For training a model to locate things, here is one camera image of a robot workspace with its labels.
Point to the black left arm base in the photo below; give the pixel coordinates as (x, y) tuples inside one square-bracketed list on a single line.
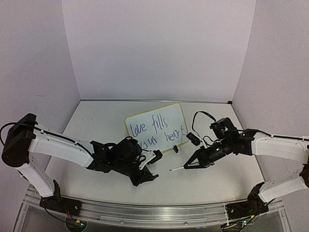
[(61, 204)]

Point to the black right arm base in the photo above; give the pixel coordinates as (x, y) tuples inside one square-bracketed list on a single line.
[(252, 206)]

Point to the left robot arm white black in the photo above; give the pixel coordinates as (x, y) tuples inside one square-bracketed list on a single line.
[(27, 136)]

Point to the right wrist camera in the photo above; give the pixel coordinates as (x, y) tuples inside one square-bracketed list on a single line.
[(196, 140)]

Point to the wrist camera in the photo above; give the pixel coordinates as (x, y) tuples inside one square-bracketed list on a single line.
[(149, 157), (196, 140)]

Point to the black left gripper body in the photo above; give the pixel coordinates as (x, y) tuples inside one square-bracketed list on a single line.
[(122, 167)]

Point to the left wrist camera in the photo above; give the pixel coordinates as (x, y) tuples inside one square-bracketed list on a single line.
[(149, 157)]

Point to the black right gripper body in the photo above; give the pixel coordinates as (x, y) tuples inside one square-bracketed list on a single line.
[(203, 159)]

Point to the aluminium front rail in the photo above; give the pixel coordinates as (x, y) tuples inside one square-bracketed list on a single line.
[(98, 216)]

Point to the white marker pen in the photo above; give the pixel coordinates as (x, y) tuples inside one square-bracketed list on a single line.
[(176, 169)]

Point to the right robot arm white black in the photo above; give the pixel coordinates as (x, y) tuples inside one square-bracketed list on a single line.
[(253, 142)]

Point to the aluminium back table rail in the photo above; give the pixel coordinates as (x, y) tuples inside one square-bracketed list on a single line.
[(155, 100)]

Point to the black right whiteboard foot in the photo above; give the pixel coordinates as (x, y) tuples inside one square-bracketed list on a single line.
[(175, 148)]

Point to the yellow framed small whiteboard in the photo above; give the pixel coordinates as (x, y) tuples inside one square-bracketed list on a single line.
[(159, 129)]

